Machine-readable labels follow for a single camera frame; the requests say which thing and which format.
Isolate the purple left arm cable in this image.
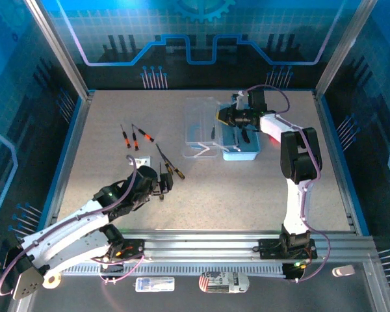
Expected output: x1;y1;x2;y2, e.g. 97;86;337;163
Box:
0;154;146;295

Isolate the black controller box with LED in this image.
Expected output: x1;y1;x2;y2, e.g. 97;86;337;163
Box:
281;261;308;281

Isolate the yellow black handle screwdriver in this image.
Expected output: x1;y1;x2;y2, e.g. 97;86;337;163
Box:
158;161;165;201
155;143;174;176
162;155;186;180

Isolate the clear plastic badge card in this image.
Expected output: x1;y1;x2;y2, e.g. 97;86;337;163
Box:
135;276;176;293

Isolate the aluminium side rail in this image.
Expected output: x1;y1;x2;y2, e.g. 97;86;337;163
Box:
313;90;371;237
35;90;96;235

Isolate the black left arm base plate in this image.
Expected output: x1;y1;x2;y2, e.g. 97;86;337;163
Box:
109;239;144;260

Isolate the aluminium front rail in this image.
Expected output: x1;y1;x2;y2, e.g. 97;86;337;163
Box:
25;229;380;265

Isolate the black controller box with connector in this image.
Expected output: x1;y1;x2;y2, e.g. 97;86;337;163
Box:
99;261;126;274

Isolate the printed red white label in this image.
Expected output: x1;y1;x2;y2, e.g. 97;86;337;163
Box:
198;270;250;294

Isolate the small white plastic device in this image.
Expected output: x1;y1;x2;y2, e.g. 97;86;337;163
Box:
331;265;356;278

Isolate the clear blue plastic tool box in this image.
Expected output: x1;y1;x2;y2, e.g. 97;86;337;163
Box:
183;96;262;162

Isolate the small orange black precision screwdriver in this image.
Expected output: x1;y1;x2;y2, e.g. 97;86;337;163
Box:
132;123;155;143
131;123;140;151
120;123;132;150

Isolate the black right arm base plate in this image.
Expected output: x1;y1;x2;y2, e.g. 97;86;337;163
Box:
258;238;319;260

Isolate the aluminium frame post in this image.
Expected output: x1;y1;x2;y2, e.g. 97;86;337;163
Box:
23;0;94;100
314;0;378;98

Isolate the cream tape roll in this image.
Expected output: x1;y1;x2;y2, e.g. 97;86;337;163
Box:
42;274;62;289

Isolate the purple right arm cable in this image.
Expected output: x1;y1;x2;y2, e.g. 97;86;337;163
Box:
246;84;332;283

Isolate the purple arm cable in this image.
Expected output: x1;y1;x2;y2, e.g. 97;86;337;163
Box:
0;154;146;295
246;84;332;283

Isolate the grey slotted cable duct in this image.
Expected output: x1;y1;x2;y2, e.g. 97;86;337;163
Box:
61;263;289;278

